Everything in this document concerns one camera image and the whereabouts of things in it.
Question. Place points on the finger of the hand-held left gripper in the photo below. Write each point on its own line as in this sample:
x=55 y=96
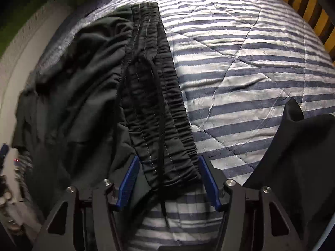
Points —
x=4 y=150

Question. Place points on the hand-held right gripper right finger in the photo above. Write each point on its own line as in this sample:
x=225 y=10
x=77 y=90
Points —
x=209 y=183

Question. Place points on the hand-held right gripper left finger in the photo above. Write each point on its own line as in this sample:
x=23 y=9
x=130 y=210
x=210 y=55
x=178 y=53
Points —
x=129 y=183

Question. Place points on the dark grey pants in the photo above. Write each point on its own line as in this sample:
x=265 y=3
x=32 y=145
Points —
x=86 y=96

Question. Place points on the black pants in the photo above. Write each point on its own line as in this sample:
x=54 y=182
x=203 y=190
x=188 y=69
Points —
x=301 y=162

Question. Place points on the blue white striped blanket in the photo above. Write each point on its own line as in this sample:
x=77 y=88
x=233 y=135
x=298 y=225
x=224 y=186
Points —
x=235 y=70

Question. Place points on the green wall poster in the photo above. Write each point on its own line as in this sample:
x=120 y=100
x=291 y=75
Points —
x=39 y=13

